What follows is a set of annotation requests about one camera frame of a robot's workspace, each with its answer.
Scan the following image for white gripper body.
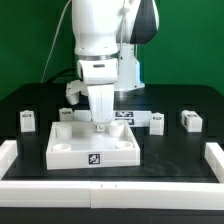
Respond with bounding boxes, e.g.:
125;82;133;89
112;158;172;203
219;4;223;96
77;59;118;85

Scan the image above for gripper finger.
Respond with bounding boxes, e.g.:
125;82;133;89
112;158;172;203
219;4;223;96
87;85;105;131
104;84;114;123

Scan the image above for white square tabletop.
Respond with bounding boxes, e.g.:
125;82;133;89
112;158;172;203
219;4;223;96
46;120;140;170

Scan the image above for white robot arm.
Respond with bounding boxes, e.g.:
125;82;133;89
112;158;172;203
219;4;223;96
72;0;159;131

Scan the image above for white U-shaped fence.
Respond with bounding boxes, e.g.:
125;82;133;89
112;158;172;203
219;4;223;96
0;140;224;210

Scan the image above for black cable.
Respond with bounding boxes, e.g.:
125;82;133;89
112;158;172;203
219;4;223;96
45;66;78;84

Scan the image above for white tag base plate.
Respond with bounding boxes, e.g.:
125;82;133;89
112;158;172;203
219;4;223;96
74;110;152;127

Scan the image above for white cable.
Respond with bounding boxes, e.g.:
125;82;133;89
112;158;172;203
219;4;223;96
40;0;73;84

